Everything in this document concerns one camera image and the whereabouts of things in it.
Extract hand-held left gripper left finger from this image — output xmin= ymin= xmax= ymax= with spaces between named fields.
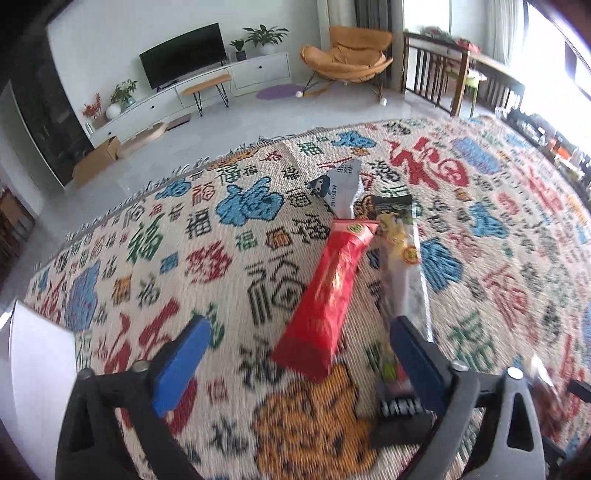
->
xmin=54 ymin=315 xmax=213 ymax=480

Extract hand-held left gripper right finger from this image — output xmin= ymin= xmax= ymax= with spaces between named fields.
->
xmin=389 ymin=315 xmax=548 ymax=480

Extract long clear snack packet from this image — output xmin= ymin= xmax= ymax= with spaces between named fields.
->
xmin=369 ymin=194 xmax=437 ymax=450

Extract red snack packet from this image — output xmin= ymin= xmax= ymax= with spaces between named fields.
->
xmin=271 ymin=219 xmax=380 ymax=384

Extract clear brown snack packet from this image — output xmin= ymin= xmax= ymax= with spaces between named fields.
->
xmin=526 ymin=355 xmax=578 ymax=444

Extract printed blanket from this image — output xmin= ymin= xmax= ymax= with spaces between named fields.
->
xmin=23 ymin=115 xmax=591 ymax=480

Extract silver snack packet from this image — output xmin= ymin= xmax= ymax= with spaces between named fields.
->
xmin=307 ymin=157 xmax=363 ymax=220

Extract cardboard box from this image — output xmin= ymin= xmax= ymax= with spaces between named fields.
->
xmin=71 ymin=136 xmax=122 ymax=185

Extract wooden oval tray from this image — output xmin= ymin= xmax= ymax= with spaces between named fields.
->
xmin=117 ymin=122 xmax=167 ymax=155

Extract dark objects pile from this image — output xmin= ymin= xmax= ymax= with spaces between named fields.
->
xmin=503 ymin=108 xmax=591 ymax=185

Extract red flowers in vase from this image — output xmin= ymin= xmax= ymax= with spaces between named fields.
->
xmin=82 ymin=93 xmax=108 ymax=130

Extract green plant in white vase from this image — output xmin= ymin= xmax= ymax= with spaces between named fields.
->
xmin=105 ymin=79 xmax=138 ymax=120

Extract small wooden bench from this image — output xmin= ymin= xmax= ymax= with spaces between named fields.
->
xmin=180 ymin=74 xmax=232 ymax=117

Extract tall black cabinet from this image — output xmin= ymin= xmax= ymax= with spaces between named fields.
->
xmin=0 ymin=28 xmax=95 ymax=188

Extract purple round mat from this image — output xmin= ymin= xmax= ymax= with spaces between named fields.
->
xmin=256 ymin=84 xmax=304 ymax=101

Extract dark wooden railing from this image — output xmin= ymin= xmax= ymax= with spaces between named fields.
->
xmin=402 ymin=30 xmax=472 ymax=116

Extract white television cabinet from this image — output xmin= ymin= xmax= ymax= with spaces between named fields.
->
xmin=88 ymin=51 xmax=291 ymax=139

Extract black television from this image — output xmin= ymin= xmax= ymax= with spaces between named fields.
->
xmin=139 ymin=10 xmax=228 ymax=90

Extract orange lounge chair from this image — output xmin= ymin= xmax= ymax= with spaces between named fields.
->
xmin=300 ymin=25 xmax=394 ymax=100

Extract large green potted plant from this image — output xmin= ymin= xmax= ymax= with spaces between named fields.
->
xmin=244 ymin=24 xmax=289 ymax=56

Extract white sheer curtain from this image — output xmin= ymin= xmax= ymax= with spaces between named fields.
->
xmin=485 ymin=0 xmax=514 ymax=61

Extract grey curtain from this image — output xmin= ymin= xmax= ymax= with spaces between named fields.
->
xmin=355 ymin=0 xmax=404 ymax=34

